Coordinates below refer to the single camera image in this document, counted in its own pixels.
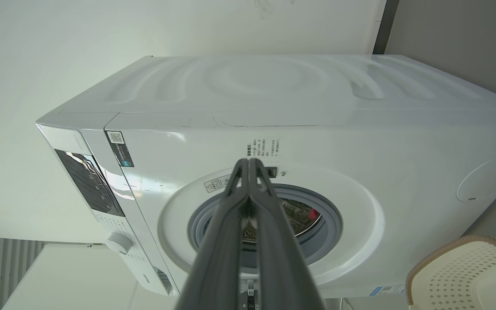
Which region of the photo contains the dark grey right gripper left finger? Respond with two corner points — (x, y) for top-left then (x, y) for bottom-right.
(175, 158), (249, 310)

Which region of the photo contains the white round control knob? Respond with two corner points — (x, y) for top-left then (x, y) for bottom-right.
(105, 232), (133, 255)

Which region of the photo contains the white cabinet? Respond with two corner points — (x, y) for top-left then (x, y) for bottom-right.
(2, 244), (139, 310)

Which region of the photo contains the white front-load washing machine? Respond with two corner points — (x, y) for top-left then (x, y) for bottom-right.
(36, 54), (496, 298)

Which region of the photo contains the cream perforated laundry basket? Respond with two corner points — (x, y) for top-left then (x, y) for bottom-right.
(405, 235), (496, 310)

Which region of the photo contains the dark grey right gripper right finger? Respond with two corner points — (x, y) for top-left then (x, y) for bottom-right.
(248, 158), (326, 310)

